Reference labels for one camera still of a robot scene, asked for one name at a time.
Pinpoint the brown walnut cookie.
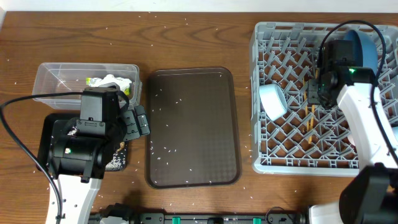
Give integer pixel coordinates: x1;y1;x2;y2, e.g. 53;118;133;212
117;142;125;152

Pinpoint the white tissue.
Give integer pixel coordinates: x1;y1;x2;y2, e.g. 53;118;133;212
89;73;133;94

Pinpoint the light blue rice bowl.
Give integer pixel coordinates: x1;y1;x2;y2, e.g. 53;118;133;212
259;83;287;121

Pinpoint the colourful snack wrapper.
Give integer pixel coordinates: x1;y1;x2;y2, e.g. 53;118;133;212
86;77;131;96

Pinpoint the blue plate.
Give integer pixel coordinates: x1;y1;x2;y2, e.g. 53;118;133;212
343;30;378;74

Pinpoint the pink white cup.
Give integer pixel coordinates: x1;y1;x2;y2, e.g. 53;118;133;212
347;134;356;146

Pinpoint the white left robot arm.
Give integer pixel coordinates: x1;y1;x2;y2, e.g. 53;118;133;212
44;87;150;223

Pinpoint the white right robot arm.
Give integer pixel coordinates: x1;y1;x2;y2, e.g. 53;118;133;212
307;40;397;223

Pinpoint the grey dishwasher rack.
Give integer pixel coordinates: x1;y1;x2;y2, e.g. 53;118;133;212
249;22;397;177

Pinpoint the black waste tray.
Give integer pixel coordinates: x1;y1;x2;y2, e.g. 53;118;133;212
37;113;129;172

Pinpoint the white rice pile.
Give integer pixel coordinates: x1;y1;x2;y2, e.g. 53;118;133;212
62;125;127;175

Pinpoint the brown serving tray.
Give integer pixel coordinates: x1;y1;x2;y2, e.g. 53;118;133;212
146;67;241;189

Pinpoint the clear plastic bin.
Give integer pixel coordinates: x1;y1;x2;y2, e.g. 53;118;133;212
32;62;142;108

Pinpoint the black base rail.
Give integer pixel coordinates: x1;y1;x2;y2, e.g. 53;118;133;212
88;211;309;224

